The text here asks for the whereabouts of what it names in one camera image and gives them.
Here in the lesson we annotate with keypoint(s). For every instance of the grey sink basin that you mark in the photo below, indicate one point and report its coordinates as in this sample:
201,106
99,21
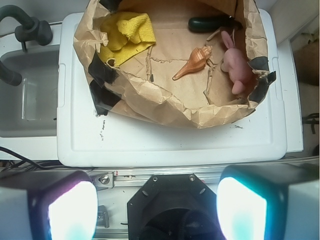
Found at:
30,109

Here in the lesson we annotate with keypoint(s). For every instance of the yellow cloth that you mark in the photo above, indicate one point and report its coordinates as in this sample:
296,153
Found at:
128,34

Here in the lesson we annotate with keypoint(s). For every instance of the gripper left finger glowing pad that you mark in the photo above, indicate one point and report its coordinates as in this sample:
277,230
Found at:
47,205

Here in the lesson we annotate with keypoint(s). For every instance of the pink plush bunny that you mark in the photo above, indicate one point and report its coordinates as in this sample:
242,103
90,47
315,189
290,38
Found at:
235,64

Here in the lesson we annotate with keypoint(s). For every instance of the orange conch shell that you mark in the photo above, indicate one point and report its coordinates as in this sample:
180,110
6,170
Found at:
196,62

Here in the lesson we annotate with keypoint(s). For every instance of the aluminium rail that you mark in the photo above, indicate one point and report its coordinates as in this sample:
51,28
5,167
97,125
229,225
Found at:
209,174

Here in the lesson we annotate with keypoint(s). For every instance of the white plastic lid board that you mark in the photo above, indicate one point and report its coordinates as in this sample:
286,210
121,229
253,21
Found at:
85,139

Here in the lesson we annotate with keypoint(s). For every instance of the dark green cucumber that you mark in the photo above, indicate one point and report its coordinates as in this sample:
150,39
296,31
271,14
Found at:
205,24

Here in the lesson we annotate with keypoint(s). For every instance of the brown paper bag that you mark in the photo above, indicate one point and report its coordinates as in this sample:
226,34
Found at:
142,87

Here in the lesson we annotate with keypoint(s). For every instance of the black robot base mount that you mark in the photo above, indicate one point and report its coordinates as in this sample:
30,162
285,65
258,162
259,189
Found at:
173,207

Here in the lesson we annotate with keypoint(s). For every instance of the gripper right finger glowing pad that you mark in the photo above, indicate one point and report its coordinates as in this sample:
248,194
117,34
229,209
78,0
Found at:
269,202

